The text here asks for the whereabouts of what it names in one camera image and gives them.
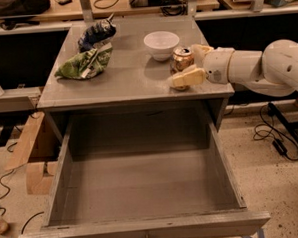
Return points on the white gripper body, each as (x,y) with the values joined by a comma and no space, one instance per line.
(217,64)

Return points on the grey open drawer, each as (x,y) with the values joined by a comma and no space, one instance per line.
(160,171)

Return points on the grey wooden cabinet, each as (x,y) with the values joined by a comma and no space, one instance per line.
(132,76)

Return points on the black bag on desk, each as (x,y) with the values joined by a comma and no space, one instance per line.
(23,7)

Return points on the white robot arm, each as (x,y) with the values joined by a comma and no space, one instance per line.
(272,72)

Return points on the orange soda can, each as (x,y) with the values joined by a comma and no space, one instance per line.
(182,61)

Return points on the blue chip bag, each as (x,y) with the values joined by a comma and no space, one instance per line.
(102,30)

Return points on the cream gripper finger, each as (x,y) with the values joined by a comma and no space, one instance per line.
(190,76)
(199,52)

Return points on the green chip bag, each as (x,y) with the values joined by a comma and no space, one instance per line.
(85,65)

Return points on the white ceramic bowl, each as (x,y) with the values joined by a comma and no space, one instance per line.
(160,44)

